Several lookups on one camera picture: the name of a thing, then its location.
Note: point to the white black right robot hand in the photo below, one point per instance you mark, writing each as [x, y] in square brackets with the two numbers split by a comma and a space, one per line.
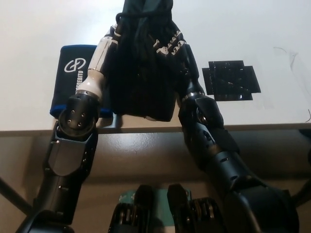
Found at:
[189, 63]

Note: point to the dark fabric lunch bag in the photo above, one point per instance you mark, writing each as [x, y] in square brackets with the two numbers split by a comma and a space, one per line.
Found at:
[141, 80]

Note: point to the black tape table patch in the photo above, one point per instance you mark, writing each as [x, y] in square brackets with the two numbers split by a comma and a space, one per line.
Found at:
[230, 80]

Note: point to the thin black thread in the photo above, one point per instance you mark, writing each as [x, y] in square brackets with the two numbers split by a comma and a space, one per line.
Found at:
[309, 116]
[280, 48]

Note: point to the black blue-trimmed Strebito notebook case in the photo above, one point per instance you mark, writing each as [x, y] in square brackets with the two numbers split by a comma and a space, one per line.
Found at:
[64, 97]

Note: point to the black teal robot torso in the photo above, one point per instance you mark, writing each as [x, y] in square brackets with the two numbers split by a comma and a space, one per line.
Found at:
[145, 213]

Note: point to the black slanted table leg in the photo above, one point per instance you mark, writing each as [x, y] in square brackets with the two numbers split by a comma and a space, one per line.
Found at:
[14, 196]

